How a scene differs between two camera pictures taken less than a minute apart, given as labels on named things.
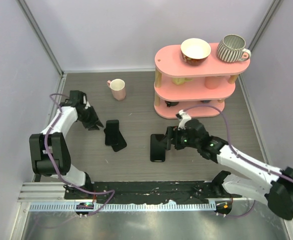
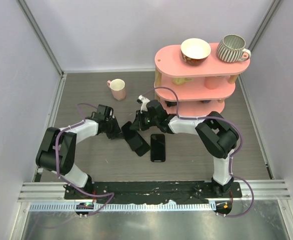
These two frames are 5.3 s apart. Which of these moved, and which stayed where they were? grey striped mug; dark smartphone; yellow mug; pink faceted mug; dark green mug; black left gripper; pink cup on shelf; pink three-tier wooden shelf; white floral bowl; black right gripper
Moved: black left gripper; black right gripper
Stayed: white floral bowl; pink faceted mug; yellow mug; pink cup on shelf; pink three-tier wooden shelf; dark smartphone; grey striped mug; dark green mug
